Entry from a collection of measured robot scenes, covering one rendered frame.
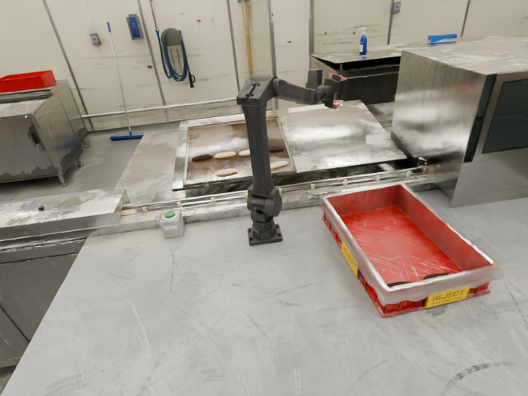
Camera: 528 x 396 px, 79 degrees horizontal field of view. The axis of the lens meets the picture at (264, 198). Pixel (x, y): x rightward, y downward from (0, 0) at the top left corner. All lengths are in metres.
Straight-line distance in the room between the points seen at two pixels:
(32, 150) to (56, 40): 1.86
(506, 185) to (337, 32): 3.97
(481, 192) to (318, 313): 0.80
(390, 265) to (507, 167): 0.59
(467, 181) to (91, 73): 4.74
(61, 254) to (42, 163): 2.50
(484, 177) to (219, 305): 1.02
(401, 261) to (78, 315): 0.98
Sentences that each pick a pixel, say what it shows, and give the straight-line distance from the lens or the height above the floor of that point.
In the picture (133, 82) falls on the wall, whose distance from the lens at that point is 5.10.
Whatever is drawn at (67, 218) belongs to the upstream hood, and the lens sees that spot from 1.41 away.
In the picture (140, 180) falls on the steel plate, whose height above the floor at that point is 0.82.
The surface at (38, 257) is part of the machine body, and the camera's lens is 1.57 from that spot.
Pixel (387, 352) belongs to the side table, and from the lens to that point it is 0.90.
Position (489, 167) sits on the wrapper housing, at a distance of 1.39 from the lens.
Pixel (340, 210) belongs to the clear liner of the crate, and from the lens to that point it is 1.24.
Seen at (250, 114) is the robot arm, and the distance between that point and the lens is 0.95.
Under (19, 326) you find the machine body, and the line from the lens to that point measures 1.92.
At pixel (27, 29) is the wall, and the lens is 5.42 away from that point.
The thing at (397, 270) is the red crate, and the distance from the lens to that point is 1.07.
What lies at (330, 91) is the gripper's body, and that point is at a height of 1.19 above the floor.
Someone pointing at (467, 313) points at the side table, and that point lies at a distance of 1.03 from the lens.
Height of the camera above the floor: 1.56
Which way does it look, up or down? 32 degrees down
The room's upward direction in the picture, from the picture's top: 6 degrees counter-clockwise
